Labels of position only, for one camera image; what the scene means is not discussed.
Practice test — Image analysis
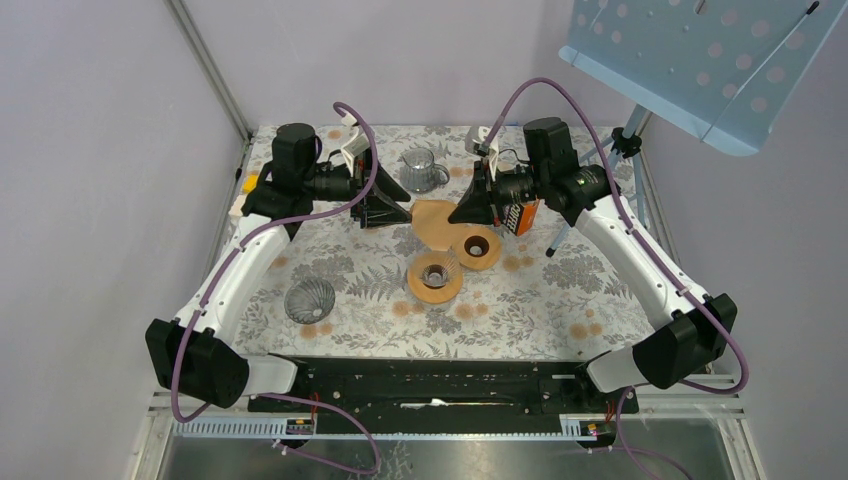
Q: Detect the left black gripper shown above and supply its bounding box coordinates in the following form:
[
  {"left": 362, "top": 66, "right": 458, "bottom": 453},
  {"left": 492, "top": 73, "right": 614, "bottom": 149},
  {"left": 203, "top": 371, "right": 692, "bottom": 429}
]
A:
[{"left": 302, "top": 145, "right": 412, "bottom": 227}]

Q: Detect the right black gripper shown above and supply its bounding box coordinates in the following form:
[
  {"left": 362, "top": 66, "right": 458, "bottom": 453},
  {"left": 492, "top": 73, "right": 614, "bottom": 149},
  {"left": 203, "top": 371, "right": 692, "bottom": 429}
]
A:
[{"left": 449, "top": 156, "right": 549, "bottom": 227}]

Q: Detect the orange coffee filter box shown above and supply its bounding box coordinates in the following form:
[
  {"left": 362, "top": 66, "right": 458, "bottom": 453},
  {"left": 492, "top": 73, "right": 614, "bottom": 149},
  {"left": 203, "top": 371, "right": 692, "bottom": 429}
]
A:
[{"left": 500, "top": 165, "right": 540, "bottom": 236}]

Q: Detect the brown paper coffee filter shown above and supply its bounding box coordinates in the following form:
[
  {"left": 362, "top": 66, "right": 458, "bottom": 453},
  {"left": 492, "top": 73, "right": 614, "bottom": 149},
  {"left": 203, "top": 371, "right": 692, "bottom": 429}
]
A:
[{"left": 410, "top": 200, "right": 468, "bottom": 251}]

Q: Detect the clear glass dripper cone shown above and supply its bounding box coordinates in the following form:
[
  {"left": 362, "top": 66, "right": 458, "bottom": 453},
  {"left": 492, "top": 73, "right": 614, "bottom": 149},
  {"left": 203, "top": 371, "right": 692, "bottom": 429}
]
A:
[{"left": 418, "top": 251, "right": 461, "bottom": 289}]

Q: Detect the wooden ring holder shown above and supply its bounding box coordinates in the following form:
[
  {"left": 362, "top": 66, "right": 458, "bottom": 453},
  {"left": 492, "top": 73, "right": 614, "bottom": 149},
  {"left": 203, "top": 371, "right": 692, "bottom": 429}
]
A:
[
  {"left": 452, "top": 226, "right": 502, "bottom": 271},
  {"left": 407, "top": 251, "right": 464, "bottom": 305}
]

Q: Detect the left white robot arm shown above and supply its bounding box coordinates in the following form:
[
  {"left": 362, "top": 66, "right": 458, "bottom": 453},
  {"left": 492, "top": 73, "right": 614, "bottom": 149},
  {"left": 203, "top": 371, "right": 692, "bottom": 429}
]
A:
[{"left": 145, "top": 121, "right": 411, "bottom": 411}]

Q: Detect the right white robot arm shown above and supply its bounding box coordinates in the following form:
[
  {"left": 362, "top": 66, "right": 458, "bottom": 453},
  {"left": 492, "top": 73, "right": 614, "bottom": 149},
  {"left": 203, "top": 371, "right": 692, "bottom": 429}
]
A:
[{"left": 448, "top": 117, "right": 738, "bottom": 412}]

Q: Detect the grey glass pitcher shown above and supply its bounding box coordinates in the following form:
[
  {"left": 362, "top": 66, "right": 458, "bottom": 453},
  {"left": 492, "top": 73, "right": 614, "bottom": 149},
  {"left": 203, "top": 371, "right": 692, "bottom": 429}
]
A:
[{"left": 399, "top": 148, "right": 450, "bottom": 194}]

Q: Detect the floral tablecloth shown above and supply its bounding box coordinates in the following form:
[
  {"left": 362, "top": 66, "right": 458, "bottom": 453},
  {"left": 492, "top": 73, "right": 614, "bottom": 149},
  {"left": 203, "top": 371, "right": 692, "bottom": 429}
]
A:
[{"left": 192, "top": 125, "right": 677, "bottom": 364}]

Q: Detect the yellow block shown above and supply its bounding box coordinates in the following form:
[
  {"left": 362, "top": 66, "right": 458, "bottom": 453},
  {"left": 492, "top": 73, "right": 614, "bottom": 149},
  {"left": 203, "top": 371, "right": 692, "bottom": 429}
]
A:
[{"left": 241, "top": 174, "right": 259, "bottom": 195}]

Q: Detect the beige wooden block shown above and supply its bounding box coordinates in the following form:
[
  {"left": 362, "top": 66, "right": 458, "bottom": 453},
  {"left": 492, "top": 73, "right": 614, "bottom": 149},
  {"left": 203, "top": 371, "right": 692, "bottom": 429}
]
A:
[{"left": 228, "top": 195, "right": 245, "bottom": 222}]

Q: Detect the blue perforated stand tray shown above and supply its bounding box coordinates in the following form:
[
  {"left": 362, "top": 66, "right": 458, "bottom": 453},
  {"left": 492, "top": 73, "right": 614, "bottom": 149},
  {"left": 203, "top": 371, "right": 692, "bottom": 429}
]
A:
[{"left": 559, "top": 0, "right": 847, "bottom": 157}]

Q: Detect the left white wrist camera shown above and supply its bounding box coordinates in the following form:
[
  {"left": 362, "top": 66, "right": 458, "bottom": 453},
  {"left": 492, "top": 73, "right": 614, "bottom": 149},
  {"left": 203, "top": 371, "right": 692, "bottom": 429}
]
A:
[{"left": 340, "top": 114, "right": 373, "bottom": 174}]

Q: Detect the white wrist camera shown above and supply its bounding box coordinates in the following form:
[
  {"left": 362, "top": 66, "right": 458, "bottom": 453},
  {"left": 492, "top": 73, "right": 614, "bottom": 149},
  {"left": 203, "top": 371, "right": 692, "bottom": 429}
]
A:
[
  {"left": 464, "top": 126, "right": 500, "bottom": 159},
  {"left": 340, "top": 114, "right": 373, "bottom": 174}
]

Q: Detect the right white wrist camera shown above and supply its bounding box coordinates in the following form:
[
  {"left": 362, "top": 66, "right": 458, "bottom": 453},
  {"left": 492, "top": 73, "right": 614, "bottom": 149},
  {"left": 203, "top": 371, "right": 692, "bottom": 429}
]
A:
[{"left": 464, "top": 126, "right": 500, "bottom": 159}]

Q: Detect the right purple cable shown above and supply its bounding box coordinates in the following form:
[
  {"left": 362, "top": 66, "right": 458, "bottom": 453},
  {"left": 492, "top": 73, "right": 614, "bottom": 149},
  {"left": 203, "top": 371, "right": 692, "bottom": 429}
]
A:
[{"left": 486, "top": 77, "right": 751, "bottom": 480}]

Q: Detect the purple cable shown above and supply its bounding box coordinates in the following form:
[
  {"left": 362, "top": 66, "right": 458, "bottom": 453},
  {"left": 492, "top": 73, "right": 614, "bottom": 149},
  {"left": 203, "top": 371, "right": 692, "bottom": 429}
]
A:
[
  {"left": 169, "top": 101, "right": 384, "bottom": 476},
  {"left": 486, "top": 77, "right": 751, "bottom": 480}
]

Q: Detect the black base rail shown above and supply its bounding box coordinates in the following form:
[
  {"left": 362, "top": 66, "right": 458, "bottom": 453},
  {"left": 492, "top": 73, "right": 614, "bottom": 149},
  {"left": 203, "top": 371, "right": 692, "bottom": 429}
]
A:
[{"left": 238, "top": 355, "right": 641, "bottom": 437}]

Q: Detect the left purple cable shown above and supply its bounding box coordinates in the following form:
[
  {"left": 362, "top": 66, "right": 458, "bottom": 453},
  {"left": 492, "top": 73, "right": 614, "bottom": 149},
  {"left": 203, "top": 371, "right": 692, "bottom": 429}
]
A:
[{"left": 169, "top": 101, "right": 384, "bottom": 476}]

